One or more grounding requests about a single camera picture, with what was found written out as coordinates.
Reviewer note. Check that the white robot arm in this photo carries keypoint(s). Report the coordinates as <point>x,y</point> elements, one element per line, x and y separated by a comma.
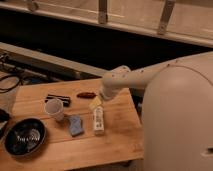
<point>177,110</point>

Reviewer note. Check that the metal rail frame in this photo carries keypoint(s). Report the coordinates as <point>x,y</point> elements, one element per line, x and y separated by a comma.
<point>51,63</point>

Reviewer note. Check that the dark object at left edge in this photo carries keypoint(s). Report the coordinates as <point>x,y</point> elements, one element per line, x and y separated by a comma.
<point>4,118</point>

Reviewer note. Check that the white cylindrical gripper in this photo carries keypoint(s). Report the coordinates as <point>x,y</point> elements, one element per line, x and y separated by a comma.
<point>106,94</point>

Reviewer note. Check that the red-brown oblong object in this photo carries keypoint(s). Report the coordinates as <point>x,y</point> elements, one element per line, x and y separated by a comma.
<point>86,95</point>

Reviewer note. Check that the white bottle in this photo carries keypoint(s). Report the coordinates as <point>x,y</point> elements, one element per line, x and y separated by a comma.
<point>98,120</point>

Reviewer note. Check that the blue sponge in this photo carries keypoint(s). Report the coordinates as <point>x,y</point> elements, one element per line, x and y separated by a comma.
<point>75,125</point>

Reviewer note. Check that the black bowl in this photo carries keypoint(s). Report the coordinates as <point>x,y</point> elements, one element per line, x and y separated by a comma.
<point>25,137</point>

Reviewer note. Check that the wooden table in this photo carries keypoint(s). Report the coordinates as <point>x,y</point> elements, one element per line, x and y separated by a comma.
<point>122,140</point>

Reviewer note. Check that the black rectangular case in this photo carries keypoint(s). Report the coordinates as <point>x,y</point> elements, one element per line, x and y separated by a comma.
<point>65,99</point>

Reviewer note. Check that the white plastic cup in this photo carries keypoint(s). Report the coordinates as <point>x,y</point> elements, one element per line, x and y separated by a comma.
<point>55,109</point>

